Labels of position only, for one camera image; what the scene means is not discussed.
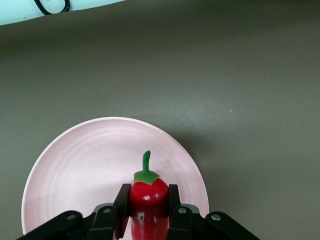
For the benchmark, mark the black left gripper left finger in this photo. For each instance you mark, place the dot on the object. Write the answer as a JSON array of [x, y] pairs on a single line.
[[105, 222]]

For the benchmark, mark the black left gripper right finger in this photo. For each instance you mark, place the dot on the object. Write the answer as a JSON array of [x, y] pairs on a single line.
[[182, 222]]

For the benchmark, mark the red chili pepper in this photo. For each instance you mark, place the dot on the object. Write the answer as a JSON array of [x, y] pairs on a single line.
[[147, 197]]

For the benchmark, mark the pink plate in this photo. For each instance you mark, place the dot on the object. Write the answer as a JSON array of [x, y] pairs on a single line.
[[87, 162]]

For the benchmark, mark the brown table cover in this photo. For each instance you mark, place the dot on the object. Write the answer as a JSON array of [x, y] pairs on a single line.
[[175, 75]]

